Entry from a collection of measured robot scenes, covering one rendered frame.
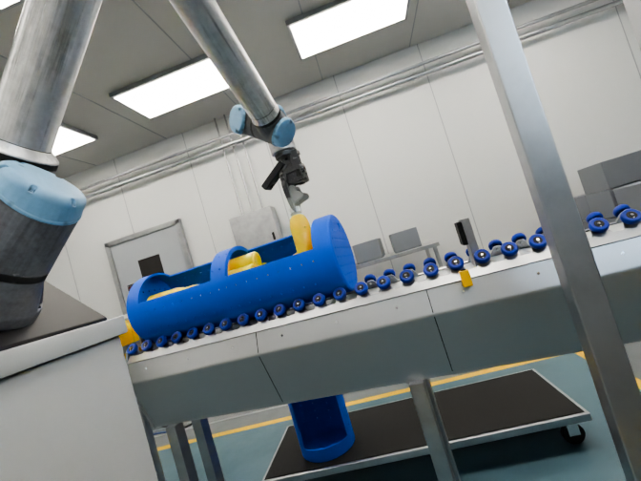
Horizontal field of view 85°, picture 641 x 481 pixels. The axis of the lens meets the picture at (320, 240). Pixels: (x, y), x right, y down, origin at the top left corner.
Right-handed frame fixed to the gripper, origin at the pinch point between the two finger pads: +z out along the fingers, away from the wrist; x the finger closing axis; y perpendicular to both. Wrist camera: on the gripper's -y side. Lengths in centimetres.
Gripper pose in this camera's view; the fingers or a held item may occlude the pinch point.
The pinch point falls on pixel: (295, 209)
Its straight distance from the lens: 123.8
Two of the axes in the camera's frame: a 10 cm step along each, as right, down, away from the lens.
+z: 2.9, 9.6, -0.5
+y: 9.1, -2.9, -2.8
